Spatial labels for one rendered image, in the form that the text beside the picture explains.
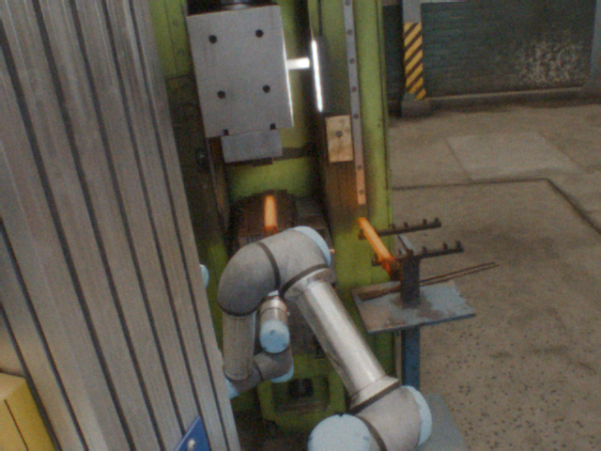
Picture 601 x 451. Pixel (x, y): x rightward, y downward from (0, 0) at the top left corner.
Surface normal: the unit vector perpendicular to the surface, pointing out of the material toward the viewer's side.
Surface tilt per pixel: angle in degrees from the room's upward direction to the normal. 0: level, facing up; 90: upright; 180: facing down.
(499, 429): 0
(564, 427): 0
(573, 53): 90
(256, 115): 90
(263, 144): 90
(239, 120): 90
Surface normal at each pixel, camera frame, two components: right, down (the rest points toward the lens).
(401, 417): 0.20, -0.54
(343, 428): -0.22, -0.86
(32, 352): -0.33, 0.42
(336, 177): 0.06, 0.40
